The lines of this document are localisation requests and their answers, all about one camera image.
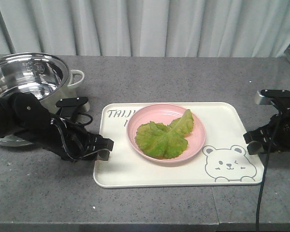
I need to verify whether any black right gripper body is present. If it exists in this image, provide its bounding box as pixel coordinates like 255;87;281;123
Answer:
263;114;290;153

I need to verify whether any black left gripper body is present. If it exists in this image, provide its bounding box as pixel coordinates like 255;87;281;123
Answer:
45;116;97;163

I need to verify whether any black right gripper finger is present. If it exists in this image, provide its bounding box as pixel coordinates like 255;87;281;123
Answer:
243;127;266;143
247;141;266;155

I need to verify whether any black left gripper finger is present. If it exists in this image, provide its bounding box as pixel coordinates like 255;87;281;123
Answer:
96;151;110;161
93;135;114;153

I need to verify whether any cream bear serving tray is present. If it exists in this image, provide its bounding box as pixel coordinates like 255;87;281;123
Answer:
93;102;264;188

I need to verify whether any green lettuce leaf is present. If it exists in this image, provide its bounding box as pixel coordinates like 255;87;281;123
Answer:
135;109;194;159

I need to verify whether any pink round plate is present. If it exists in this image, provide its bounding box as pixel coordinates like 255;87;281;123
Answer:
126;103;206;163

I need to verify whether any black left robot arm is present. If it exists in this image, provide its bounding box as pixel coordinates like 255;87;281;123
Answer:
0;93;114;162

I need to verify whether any light green electric pot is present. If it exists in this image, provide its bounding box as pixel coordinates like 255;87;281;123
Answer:
0;53;86;147

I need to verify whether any white pleated curtain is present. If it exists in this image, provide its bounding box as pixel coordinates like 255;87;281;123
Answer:
0;0;290;58

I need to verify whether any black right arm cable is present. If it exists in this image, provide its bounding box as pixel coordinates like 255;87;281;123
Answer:
255;120;281;232

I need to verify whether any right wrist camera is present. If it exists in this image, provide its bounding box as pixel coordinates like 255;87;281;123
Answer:
254;89;290;116

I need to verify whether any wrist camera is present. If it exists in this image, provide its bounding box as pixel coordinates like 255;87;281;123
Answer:
56;97;90;120
254;89;290;116

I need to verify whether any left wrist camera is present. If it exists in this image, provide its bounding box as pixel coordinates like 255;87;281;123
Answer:
56;97;90;120

